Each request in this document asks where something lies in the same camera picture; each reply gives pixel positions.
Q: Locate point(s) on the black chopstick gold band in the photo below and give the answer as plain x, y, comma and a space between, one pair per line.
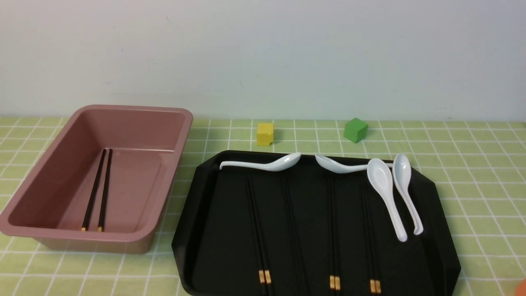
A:
336, 247
370, 258
331, 240
373, 243
256, 239
261, 239

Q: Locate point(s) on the yellow wooden cube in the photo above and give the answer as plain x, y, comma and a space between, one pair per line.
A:
265, 134

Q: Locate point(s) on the white ceramic spoon left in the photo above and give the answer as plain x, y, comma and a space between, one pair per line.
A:
281, 164

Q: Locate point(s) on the white ceramic spoon middle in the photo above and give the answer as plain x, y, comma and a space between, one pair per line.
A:
336, 167

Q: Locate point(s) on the black plastic serving tray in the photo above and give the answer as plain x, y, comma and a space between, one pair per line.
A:
214, 243

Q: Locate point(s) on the green wooden cube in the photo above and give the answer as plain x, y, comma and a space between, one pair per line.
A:
355, 130

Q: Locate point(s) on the white ceramic spoon large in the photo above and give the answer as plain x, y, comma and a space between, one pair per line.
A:
380, 177

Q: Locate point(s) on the white ceramic spoon right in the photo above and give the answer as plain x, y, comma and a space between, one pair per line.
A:
401, 172

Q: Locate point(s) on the pink rectangular plastic bin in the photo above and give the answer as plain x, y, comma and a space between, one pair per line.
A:
50, 204

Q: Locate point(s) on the black chopstick in bin left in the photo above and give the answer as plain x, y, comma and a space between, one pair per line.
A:
91, 202

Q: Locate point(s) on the black chopstick in bin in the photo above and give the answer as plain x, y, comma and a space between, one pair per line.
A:
91, 202
104, 201

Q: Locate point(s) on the black chopstick in bin right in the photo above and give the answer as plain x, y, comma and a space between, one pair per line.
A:
104, 201

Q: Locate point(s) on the green checkered tablecloth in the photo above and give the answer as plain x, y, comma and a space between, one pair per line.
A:
479, 169

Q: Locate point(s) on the orange object at corner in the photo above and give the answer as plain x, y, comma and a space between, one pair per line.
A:
520, 289

